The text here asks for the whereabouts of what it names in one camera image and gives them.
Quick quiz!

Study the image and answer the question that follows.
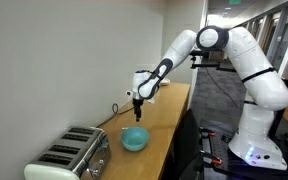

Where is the blue bowl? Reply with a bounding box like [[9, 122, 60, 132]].
[[120, 126, 150, 152]]

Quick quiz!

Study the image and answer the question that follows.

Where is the silver four-slot toaster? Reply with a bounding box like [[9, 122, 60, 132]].
[[23, 125, 112, 180]]

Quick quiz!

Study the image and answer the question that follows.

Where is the black power cable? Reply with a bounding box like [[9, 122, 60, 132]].
[[96, 102, 135, 129]]

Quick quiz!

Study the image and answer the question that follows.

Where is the black camera stand bar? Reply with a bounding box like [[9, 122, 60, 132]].
[[189, 49, 238, 73]]

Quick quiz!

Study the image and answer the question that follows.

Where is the orange-handled clamp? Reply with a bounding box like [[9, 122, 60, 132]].
[[200, 151, 224, 167], [199, 130, 217, 138]]

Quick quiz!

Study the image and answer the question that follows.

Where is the thin black hanging cable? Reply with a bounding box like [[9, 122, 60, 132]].
[[205, 67, 244, 112]]

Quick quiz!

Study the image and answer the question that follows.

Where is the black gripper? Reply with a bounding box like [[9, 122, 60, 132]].
[[132, 97, 144, 123]]

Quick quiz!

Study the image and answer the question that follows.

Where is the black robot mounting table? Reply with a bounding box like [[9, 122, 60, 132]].
[[199, 125, 288, 180]]

